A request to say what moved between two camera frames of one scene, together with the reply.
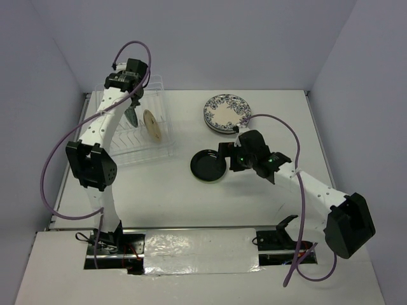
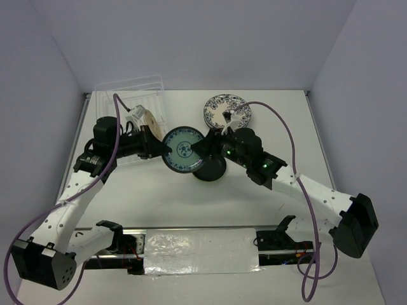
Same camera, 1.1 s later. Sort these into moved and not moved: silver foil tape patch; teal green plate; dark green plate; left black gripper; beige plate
Moved: teal green plate; left black gripper
Not moved: silver foil tape patch; dark green plate; beige plate
